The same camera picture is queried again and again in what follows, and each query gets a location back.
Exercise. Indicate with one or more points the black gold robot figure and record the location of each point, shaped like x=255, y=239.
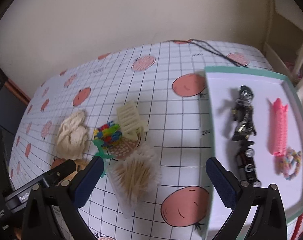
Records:
x=242, y=113

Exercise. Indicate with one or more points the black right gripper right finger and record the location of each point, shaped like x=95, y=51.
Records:
x=269, y=221

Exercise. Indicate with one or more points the cream plastic toy chair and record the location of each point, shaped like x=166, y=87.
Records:
x=131, y=124

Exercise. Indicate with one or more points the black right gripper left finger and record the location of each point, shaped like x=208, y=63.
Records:
x=39, y=221

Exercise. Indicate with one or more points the white bedside shelf unit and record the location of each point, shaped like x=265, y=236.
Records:
x=283, y=47

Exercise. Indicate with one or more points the white tray with green rim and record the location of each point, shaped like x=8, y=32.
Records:
x=223, y=85

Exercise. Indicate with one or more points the colourful flower toy green stem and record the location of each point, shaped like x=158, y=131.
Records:
x=106, y=138

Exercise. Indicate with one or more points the crumpled cream cloth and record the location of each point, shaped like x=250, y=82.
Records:
x=71, y=137

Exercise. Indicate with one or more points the pomegranate print grid bedsheet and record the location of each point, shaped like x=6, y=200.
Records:
x=141, y=105

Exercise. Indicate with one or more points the black toy car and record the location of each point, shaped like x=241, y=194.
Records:
x=246, y=165

